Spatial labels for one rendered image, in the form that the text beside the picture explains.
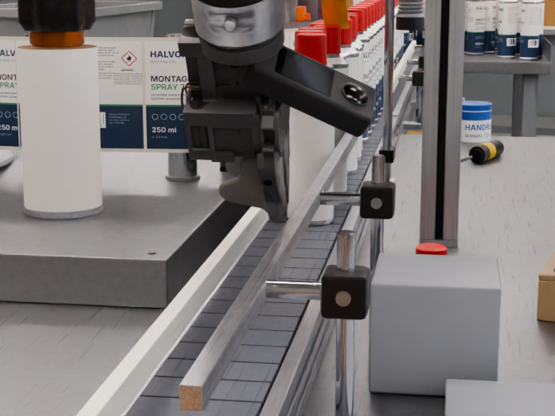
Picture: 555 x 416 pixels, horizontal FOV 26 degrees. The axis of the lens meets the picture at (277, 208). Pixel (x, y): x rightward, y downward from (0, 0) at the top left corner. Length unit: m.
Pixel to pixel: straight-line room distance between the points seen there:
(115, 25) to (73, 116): 2.25
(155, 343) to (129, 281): 0.37
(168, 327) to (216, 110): 0.24
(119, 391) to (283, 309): 0.29
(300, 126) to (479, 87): 7.83
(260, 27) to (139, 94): 0.60
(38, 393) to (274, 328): 0.19
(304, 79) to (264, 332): 0.22
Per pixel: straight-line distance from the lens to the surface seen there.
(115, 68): 1.55
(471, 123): 2.22
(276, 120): 1.02
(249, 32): 0.97
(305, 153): 1.28
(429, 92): 1.40
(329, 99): 1.01
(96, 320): 1.15
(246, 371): 0.85
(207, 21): 0.97
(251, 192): 1.09
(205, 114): 1.02
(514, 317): 1.17
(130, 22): 3.70
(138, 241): 1.24
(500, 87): 9.06
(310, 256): 1.17
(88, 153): 1.35
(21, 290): 1.22
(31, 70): 1.34
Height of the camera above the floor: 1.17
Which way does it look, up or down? 12 degrees down
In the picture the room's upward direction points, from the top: straight up
